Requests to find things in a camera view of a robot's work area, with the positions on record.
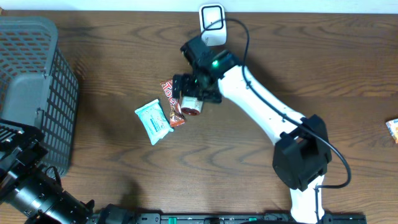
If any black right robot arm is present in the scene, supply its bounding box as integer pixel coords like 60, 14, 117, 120
174, 36, 331, 223

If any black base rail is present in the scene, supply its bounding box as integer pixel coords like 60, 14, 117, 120
134, 212, 367, 224

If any teal wet wipes packet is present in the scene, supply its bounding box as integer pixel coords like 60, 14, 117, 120
135, 99, 174, 145

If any red Topps candy bar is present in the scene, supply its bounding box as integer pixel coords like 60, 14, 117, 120
160, 80, 185, 128

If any orange Kleenex tissue pack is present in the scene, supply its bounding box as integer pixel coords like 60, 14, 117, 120
386, 118, 398, 144

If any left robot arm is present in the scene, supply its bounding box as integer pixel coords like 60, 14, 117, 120
1, 119, 136, 224

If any grey plastic mesh basket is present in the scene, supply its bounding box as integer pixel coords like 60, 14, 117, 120
1, 16, 79, 177

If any green lidded white jar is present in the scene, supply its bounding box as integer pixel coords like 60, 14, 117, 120
181, 96, 203, 116

